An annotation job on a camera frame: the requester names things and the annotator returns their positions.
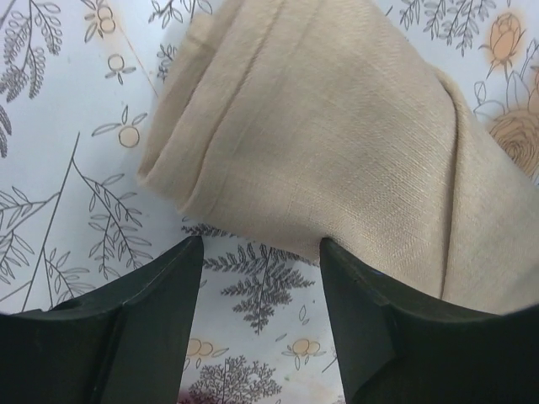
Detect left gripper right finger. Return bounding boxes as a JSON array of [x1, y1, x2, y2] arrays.
[[320, 239, 538, 403]]

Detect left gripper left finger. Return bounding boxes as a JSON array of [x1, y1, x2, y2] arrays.
[[1, 237, 204, 403]]

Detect beige linen napkin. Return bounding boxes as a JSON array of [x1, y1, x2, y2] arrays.
[[138, 1, 538, 314]]

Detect floral tablecloth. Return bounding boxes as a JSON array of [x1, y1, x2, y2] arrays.
[[0, 0, 539, 404]]

